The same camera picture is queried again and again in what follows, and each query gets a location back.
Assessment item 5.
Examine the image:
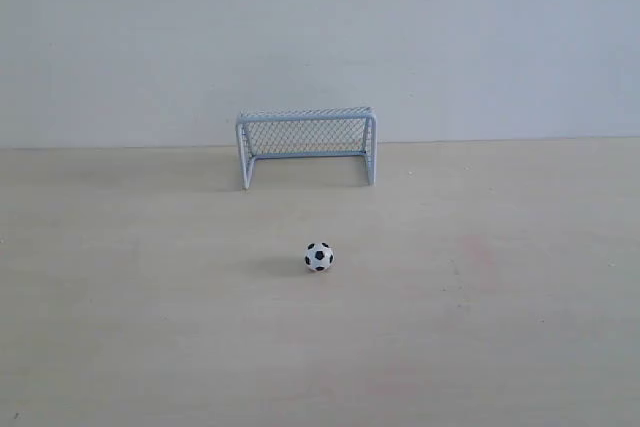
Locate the black and white soccer ball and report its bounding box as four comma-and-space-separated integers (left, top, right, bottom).
304, 242, 334, 272

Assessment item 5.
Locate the small white soccer goal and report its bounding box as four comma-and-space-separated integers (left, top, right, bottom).
235, 106, 378, 190

